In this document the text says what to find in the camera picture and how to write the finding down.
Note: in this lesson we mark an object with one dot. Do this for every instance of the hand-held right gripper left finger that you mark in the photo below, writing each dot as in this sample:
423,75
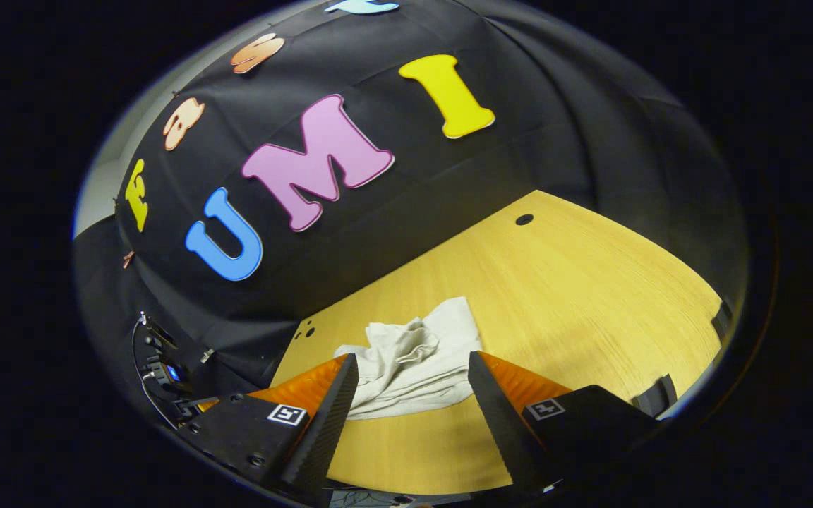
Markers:
325,430

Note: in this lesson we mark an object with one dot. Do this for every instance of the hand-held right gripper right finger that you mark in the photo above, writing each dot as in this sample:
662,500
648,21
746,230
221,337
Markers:
502,430

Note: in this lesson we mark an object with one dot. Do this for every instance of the white jeans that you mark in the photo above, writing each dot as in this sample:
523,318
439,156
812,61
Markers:
413,367

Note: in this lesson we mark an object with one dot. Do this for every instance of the metal clip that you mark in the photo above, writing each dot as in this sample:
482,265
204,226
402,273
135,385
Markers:
207,355

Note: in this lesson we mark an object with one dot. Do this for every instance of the black table clamp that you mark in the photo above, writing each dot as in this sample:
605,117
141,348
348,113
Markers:
655,395
721,321

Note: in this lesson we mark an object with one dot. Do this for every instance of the black backdrop cloth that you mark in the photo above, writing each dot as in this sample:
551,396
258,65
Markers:
555,120

